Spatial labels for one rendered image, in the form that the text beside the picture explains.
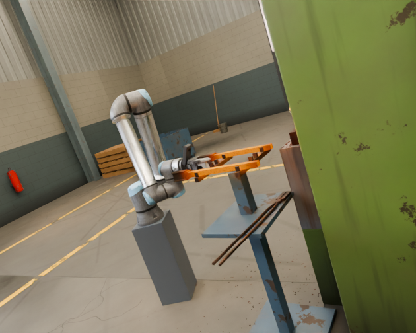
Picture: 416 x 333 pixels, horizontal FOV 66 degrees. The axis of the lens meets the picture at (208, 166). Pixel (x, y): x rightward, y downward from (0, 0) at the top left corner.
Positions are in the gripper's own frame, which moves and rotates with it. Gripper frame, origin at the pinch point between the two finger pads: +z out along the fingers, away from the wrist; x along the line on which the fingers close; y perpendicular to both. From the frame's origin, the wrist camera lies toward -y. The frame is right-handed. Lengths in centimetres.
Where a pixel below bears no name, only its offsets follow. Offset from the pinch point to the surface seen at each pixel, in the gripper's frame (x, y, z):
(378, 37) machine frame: 12, -31, 85
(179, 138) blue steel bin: -373, 41, -352
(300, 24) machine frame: 13, -43, 64
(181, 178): 25.3, 1.2, -0.3
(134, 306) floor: 17, 97, -98
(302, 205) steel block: -13, 36, 36
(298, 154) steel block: -13.2, 9.5, 41.0
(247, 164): 24.8, -0.4, 35.4
